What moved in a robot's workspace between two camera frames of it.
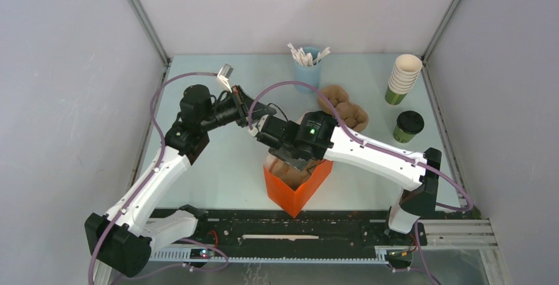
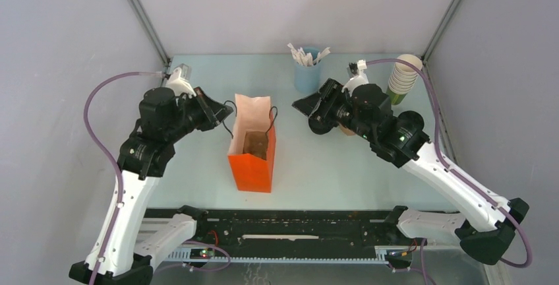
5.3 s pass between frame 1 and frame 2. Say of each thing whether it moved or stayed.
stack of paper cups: stayed
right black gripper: moved
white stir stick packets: stayed
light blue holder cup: stayed
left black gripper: moved
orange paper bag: moved
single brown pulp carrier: moved
